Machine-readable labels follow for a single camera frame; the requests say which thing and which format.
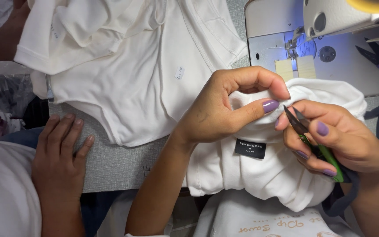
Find clear plastic bag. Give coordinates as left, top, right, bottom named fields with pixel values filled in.
left=0, top=61, right=37, bottom=119

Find yellow round object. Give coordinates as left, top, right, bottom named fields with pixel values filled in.
left=346, top=0, right=379, bottom=14

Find person's white printed shirt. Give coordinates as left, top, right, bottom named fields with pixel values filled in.
left=193, top=189, right=361, bottom=237

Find dark grey cloth strap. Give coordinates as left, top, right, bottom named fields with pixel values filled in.
left=321, top=165, right=361, bottom=218

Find pile of white shirts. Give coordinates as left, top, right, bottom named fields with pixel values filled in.
left=13, top=0, right=248, bottom=147

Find white shirt with black label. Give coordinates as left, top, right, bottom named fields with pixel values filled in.
left=186, top=78, right=368, bottom=213

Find black neck label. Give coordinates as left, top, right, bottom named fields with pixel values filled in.
left=234, top=138, right=266, bottom=160

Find metal table bracket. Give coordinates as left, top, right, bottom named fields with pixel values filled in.
left=45, top=74, right=55, bottom=102

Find person's right hand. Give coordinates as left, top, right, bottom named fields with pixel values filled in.
left=274, top=99, right=379, bottom=183

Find tan tape piece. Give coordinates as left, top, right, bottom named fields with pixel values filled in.
left=296, top=55, right=316, bottom=79
left=274, top=59, right=294, bottom=83

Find white sewing machine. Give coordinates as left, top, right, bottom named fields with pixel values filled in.
left=244, top=0, right=379, bottom=97

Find purple thread snips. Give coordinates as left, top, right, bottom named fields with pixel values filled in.
left=355, top=37, right=379, bottom=78

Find person's left hand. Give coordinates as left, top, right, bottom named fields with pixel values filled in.
left=171, top=66, right=291, bottom=147

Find green thread snips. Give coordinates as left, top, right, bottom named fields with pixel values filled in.
left=283, top=105, right=345, bottom=183

